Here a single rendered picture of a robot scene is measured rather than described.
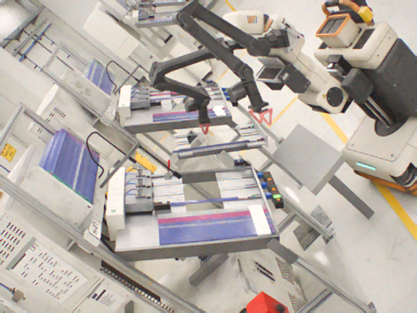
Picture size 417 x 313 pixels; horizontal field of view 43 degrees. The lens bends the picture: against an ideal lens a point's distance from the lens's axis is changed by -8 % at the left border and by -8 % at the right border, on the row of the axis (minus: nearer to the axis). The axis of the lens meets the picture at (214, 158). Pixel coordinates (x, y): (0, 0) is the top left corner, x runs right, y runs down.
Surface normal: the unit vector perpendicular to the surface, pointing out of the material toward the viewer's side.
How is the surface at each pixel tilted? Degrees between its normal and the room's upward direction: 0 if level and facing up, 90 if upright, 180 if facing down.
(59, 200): 90
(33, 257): 87
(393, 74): 90
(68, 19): 90
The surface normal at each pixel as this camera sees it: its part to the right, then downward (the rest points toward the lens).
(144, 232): -0.04, -0.90
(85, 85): 0.11, 0.42
